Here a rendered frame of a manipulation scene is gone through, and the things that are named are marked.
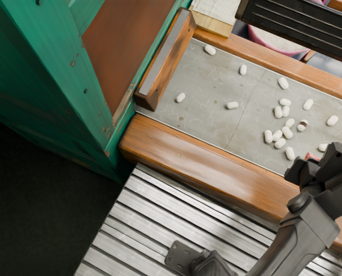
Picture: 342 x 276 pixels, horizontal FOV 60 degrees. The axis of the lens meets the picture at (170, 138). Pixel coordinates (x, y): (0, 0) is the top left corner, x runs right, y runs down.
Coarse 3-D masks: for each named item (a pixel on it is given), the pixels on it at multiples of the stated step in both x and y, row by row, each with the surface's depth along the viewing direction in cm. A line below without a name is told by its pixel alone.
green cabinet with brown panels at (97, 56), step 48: (0, 0) 24; (48, 0) 30; (96, 0) 39; (144, 0) 59; (0, 48) 36; (48, 48) 33; (96, 48) 48; (144, 48) 73; (0, 96) 68; (48, 96) 47; (96, 96) 53; (96, 144) 67
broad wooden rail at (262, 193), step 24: (144, 120) 84; (120, 144) 81; (144, 144) 82; (168, 144) 82; (192, 144) 82; (168, 168) 80; (192, 168) 80; (216, 168) 81; (240, 168) 81; (216, 192) 81; (240, 192) 79; (264, 192) 80; (288, 192) 80; (264, 216) 84; (336, 240) 77
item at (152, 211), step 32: (128, 192) 87; (160, 192) 88; (192, 192) 88; (128, 224) 85; (160, 224) 87; (192, 224) 87; (224, 224) 88; (256, 224) 88; (96, 256) 82; (128, 256) 82; (160, 256) 83; (224, 256) 84; (256, 256) 84; (320, 256) 86
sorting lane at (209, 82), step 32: (192, 64) 92; (224, 64) 93; (256, 64) 93; (192, 96) 89; (224, 96) 90; (256, 96) 90; (288, 96) 91; (320, 96) 91; (192, 128) 86; (224, 128) 87; (256, 128) 87; (320, 128) 88; (256, 160) 84; (288, 160) 85
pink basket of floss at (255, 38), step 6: (312, 0) 99; (318, 0) 98; (252, 30) 93; (252, 36) 97; (258, 36) 93; (258, 42) 96; (264, 42) 92; (270, 48) 94; (276, 48) 92; (306, 48) 97; (288, 54) 95; (294, 54) 96
